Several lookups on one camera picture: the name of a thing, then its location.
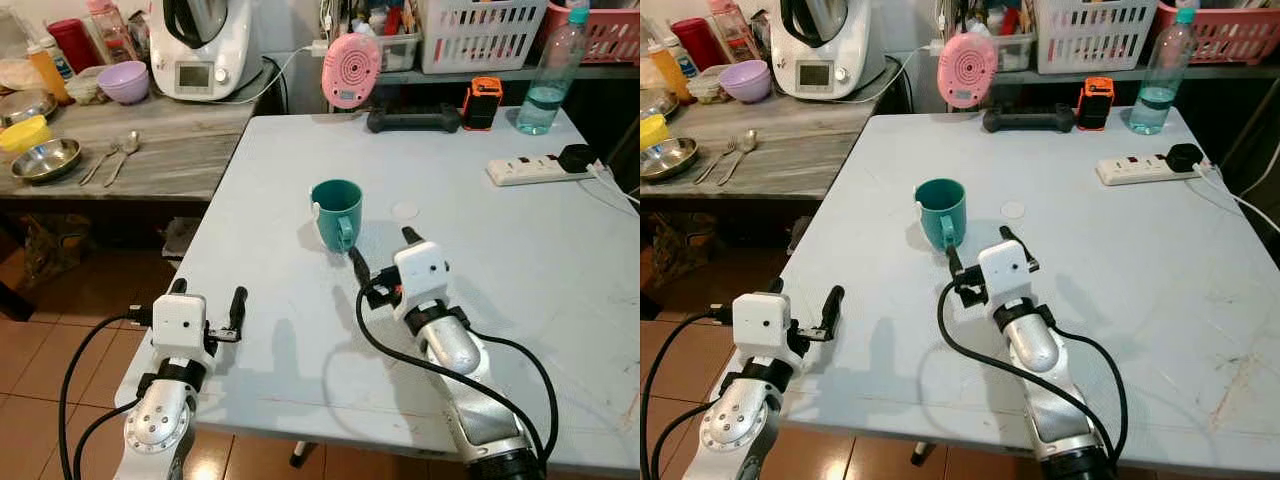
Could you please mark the teal plastic mug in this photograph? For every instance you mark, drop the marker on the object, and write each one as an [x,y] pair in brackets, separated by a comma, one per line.
[940,215]
[335,215]

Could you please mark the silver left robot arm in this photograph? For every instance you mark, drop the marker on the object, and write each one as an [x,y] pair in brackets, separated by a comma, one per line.
[735,430]
[160,430]

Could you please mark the white round disc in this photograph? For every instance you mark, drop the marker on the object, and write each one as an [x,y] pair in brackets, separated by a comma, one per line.
[405,210]
[1013,210]

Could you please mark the brown patterned bag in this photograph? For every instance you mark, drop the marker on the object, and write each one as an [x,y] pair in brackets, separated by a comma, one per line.
[55,250]
[680,250]

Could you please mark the white power strip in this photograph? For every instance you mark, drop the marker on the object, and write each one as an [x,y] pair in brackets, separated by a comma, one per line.
[525,170]
[1135,170]

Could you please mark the orange black device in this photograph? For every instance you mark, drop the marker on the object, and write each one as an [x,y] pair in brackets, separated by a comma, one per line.
[482,105]
[1095,105]

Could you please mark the open steel plate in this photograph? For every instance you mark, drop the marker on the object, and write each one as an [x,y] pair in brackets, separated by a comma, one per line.
[668,158]
[45,160]

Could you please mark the pink round device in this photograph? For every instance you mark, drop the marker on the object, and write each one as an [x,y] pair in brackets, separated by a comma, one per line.
[350,70]
[967,70]

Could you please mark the black plug adapter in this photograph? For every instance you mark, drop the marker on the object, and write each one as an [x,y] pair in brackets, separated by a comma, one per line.
[577,158]
[1185,158]

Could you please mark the clear plastic storage box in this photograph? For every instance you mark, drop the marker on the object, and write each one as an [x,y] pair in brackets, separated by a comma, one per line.
[1014,52]
[398,52]

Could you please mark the clear bottle teal cap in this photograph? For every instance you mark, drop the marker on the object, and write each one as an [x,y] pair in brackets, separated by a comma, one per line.
[1155,100]
[545,100]

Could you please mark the yellow plastic bowl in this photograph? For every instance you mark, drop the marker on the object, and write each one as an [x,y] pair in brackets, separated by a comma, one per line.
[652,130]
[22,135]

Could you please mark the purple plastic bowl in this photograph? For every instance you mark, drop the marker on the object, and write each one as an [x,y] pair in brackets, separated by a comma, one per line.
[123,82]
[745,82]

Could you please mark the white plastic basket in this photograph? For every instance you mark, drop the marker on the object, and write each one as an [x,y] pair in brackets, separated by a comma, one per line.
[1095,40]
[480,40]

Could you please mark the clear lidded food container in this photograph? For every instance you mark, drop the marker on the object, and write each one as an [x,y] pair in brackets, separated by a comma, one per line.
[85,88]
[708,85]

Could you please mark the white food processor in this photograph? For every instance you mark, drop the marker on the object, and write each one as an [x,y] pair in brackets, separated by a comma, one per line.
[825,60]
[205,60]

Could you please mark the orange sauce bottle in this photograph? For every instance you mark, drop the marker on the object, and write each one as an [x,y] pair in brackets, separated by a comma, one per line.
[48,75]
[668,75]

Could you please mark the plastic bag of bread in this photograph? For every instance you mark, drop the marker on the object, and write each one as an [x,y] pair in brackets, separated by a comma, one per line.
[20,75]
[650,72]

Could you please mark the red plastic canister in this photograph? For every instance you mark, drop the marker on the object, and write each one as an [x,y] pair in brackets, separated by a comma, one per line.
[72,45]
[697,42]

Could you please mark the pink water bottle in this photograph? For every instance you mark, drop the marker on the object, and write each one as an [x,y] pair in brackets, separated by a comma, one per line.
[730,30]
[108,35]

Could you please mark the red plastic basket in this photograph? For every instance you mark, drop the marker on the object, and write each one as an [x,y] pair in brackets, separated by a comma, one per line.
[1230,35]
[610,35]

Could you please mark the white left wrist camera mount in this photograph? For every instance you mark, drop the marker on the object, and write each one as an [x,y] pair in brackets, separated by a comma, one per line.
[760,320]
[180,320]

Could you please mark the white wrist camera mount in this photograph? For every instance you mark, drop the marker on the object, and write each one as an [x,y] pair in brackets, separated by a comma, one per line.
[420,270]
[180,320]
[760,320]
[1003,268]

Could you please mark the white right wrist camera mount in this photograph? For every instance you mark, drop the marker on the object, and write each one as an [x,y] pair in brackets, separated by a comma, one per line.
[1003,268]
[420,270]

